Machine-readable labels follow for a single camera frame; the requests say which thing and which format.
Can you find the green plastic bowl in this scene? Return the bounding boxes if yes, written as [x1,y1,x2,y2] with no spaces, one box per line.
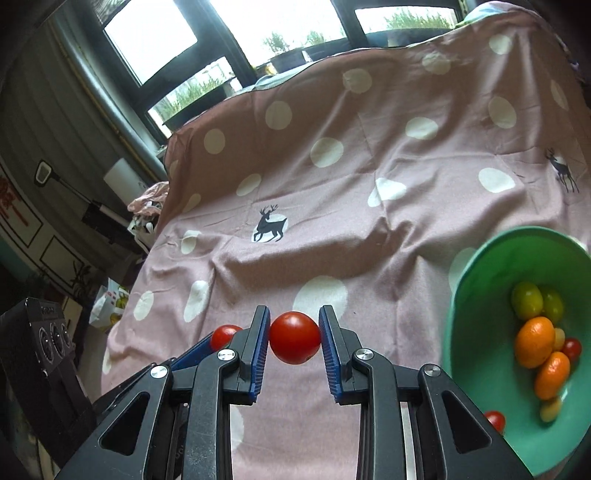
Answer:
[442,226,590,479]

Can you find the cherry tomato with stem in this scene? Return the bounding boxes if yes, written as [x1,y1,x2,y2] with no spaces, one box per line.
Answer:
[485,410,506,435]

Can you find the large orange mandarin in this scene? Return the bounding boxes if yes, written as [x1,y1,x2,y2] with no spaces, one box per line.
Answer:
[514,316,555,369]

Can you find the green oval fruit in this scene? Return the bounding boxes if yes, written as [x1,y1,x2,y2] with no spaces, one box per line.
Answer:
[511,281,544,321]

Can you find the small orange mandarin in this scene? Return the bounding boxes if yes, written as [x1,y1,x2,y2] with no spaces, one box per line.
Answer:
[534,351,571,401]

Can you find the tan longan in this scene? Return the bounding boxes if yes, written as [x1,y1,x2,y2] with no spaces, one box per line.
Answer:
[539,397,562,423]
[553,327,566,351]

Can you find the black speaker box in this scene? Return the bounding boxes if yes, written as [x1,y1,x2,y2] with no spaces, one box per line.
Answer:
[1,297,96,467]

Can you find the pink plastic bag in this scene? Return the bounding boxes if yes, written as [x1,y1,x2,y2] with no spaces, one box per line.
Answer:
[127,181,169,227]

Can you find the white paper roll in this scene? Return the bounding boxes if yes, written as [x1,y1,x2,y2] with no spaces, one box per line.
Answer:
[103,158,147,205]

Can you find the pink polka dot cloth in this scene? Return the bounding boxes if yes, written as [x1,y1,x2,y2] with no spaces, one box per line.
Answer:
[100,2,591,480]

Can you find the black window frame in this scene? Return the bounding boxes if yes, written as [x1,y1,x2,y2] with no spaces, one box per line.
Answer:
[45,0,468,153]

